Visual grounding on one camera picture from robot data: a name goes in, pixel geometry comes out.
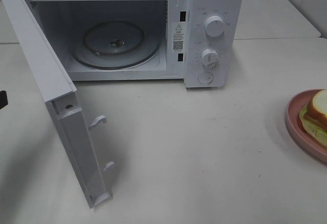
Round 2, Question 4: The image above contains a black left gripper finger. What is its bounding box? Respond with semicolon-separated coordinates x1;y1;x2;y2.
0;90;8;109

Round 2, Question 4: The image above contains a round door release button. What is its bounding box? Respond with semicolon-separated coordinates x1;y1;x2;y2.
198;72;214;84

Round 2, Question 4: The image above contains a white timer knob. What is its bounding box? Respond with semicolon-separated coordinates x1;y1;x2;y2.
201;49;220;67

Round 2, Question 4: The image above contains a pink plate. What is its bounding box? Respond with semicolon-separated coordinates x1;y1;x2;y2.
285;89;326;164

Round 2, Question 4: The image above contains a toast sandwich with lettuce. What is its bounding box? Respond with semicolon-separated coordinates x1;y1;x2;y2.
299;89;326;147

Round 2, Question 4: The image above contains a white microwave oven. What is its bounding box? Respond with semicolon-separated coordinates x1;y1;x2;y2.
30;0;242;88

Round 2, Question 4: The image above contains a glass microwave turntable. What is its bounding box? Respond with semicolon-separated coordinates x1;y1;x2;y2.
71;20;163;70

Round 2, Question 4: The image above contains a warning label with QR code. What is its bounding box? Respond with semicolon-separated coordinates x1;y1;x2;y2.
171;22;186;52

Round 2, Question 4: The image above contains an upper white power knob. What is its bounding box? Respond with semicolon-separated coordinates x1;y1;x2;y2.
204;14;225;37

